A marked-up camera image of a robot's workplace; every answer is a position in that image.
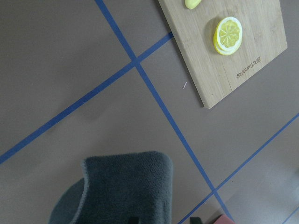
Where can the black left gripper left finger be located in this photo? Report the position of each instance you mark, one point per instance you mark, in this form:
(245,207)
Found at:
(134,220)

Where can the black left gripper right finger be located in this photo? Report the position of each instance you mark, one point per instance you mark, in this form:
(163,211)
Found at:
(195,220)

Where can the grey and pink cloth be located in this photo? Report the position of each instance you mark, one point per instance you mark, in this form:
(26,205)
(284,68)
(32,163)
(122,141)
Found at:
(117,187)

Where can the pink plastic bin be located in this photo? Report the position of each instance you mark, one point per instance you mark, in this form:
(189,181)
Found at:
(223,219)

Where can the yellow lemon slice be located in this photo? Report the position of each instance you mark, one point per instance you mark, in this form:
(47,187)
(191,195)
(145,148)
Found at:
(228,36)

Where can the wooden cutting board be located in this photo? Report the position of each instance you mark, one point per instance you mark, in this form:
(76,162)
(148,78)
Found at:
(214,75)

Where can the yellow plastic knife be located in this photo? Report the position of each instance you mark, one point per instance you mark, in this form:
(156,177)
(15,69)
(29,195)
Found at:
(191,4)

